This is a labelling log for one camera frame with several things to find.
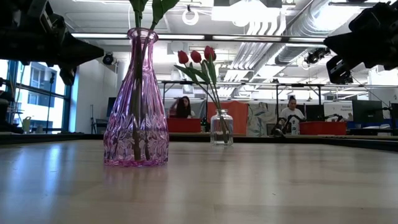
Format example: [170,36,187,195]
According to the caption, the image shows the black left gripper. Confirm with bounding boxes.
[0,0,105,69]

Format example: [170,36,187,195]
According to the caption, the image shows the leaf patterned cloth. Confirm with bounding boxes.
[247,102,282,137]

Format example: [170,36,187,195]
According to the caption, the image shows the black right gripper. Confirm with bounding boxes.
[323,1,398,71]

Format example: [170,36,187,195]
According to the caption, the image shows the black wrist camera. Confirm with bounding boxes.
[326,55,354,85]
[59,65,77,86]

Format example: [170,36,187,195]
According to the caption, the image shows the black computer monitor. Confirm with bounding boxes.
[106,96,117,118]
[352,100,384,124]

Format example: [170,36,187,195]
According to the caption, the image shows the black tripod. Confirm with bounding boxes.
[89,104,98,134]

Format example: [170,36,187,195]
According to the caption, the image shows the black metal frame rig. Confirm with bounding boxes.
[160,80,326,125]

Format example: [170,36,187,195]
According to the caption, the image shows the purple ribbed glass vase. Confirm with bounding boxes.
[103,27,170,168]

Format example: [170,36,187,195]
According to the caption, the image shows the black ceiling spot lamp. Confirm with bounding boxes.
[305,47,331,65]
[102,52,116,66]

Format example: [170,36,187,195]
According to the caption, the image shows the orange panel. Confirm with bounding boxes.
[207,101,249,136]

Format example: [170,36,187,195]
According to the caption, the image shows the person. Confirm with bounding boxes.
[169,95,197,119]
[278,95,307,135]

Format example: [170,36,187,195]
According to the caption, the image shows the white sign board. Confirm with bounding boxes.
[323,101,354,121]

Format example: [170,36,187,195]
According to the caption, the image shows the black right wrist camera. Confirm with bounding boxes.
[326,55,354,85]

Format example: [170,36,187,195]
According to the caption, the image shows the blue window frame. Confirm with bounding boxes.
[6,60,73,132]

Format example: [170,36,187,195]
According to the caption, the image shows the small clear glass bottle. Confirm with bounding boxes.
[210,109,234,147]

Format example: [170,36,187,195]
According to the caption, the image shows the black pole stand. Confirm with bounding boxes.
[45,73,56,134]

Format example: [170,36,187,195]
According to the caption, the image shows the silver ventilation duct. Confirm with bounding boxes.
[275,0,351,65]

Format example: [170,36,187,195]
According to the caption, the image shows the white ring light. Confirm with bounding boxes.
[182,9,200,27]

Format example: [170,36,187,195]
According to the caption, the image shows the red plastic bin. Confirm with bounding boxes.
[167,117,202,134]
[298,121,348,136]

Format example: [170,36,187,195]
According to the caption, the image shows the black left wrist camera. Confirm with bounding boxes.
[59,65,77,86]

